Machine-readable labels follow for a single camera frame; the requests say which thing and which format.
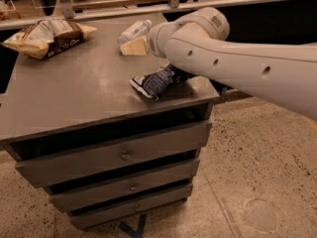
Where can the grey drawer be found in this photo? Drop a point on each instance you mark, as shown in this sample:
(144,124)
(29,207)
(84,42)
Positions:
(115,188)
(131,207)
(49,170)

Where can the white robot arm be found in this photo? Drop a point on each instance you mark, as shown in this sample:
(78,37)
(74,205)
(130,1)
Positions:
(196,43)

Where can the clear plastic water bottle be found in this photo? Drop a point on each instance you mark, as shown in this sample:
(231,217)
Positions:
(138,29)

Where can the grey drawer cabinet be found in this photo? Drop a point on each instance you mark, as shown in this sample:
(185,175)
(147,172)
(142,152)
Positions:
(82,99)

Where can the bottom grey drawer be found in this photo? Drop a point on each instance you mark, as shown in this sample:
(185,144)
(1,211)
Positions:
(131,207)

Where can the middle grey drawer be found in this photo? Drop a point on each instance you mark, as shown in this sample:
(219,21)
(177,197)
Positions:
(115,188)

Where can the blue white snack bag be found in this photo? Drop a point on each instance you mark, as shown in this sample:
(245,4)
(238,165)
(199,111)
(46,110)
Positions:
(155,84)

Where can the yellow brown chip bag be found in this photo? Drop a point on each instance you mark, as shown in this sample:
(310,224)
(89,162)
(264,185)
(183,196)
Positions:
(48,38)

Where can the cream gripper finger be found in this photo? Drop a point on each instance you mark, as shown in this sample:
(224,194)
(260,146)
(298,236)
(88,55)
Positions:
(136,47)

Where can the top grey drawer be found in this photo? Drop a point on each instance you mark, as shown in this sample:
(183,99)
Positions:
(49,170)

